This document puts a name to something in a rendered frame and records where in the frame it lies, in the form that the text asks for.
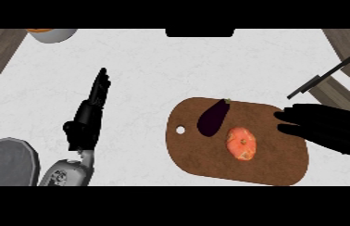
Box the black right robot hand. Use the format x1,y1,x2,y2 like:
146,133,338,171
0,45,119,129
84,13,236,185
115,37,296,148
271,103,350,156

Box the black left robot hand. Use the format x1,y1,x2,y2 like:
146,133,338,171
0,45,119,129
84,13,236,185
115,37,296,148
62,67,112,152

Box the brown wooden cutting board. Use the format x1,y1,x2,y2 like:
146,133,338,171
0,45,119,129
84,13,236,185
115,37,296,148
164,96,310,187

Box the orange squash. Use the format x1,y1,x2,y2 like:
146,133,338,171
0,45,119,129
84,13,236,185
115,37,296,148
226,126,258,162

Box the dark purple eggplant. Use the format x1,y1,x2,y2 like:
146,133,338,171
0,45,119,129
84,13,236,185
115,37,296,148
195,98,232,138

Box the grey bowl with orange content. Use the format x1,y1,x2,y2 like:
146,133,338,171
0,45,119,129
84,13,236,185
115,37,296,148
25,28,79,44

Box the black appliance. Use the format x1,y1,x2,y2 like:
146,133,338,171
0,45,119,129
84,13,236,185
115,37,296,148
164,28,236,39

